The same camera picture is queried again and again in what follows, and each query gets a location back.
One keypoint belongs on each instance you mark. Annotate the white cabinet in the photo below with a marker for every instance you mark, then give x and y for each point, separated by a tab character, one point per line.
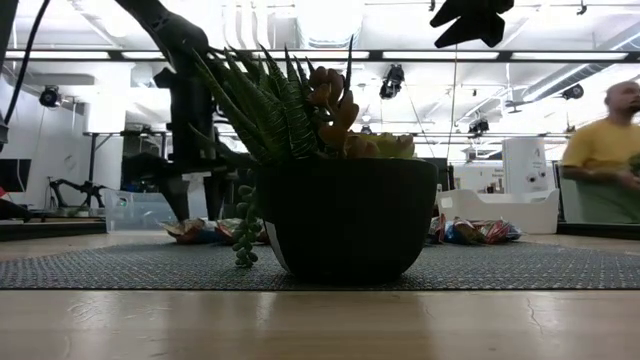
525	165

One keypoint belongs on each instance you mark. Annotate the clear plastic bin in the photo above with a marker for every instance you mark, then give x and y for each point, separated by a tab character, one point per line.
135	212

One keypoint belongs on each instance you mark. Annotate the black monitor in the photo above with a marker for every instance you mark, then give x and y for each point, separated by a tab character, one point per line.
15	175

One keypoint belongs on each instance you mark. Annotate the grey-green partition panel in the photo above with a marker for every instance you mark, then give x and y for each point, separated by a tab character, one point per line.
600	207

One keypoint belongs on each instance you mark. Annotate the black aluminium support frame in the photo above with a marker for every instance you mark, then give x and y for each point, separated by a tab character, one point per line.
50	231
600	231

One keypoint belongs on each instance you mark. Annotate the grey woven placemat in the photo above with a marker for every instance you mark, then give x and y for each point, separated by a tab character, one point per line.
150	270

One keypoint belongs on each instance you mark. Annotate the potted artificial succulent plant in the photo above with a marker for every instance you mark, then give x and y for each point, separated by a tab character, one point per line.
350	220

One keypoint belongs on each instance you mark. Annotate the black ceiling light rail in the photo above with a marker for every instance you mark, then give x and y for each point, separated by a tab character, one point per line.
505	55

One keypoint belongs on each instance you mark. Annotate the person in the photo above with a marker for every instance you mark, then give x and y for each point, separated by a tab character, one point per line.
600	145

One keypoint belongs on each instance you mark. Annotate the black background robot arm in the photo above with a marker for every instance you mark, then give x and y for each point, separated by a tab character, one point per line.
75	192

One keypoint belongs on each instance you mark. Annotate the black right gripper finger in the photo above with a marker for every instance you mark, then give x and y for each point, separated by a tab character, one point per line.
460	19
462	7

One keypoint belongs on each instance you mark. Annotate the black metal rack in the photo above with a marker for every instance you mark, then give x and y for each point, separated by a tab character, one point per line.
92	160

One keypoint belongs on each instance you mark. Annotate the red flat object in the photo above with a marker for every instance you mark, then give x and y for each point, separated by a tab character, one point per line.
3	192

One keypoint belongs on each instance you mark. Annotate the black ceiling-mounted camera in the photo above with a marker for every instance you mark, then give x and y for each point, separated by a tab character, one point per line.
572	91
392	80
478	125
50	96

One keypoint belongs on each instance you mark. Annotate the white plastic bin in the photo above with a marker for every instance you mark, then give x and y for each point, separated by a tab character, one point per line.
500	212

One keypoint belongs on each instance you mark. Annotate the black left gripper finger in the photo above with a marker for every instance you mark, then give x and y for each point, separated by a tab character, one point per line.
179	195
216	195

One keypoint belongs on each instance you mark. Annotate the black curved object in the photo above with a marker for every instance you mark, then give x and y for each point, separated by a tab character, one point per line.
12	210

